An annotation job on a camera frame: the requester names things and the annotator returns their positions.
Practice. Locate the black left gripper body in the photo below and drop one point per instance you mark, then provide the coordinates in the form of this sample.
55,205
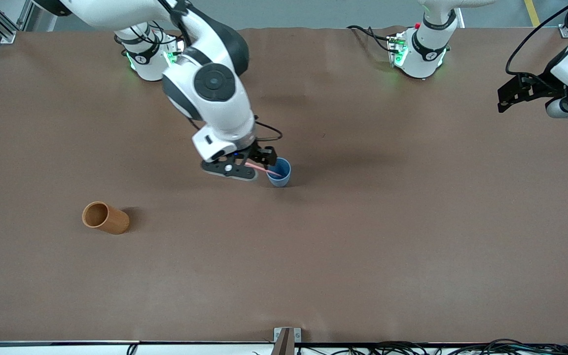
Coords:
543,82

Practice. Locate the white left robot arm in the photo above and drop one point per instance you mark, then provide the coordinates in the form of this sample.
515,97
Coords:
427,47

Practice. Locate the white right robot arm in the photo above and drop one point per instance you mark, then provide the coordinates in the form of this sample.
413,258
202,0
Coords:
215,84

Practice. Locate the blue plastic cup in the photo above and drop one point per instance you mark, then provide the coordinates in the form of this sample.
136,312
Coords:
279,180

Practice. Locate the wooden cylindrical cup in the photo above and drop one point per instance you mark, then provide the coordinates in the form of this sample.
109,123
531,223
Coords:
114,222

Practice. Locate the brown table cover sheet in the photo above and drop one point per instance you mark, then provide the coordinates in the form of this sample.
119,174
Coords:
363,246

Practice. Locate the metal table edge bracket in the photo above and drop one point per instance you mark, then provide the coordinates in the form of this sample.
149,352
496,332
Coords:
286,340

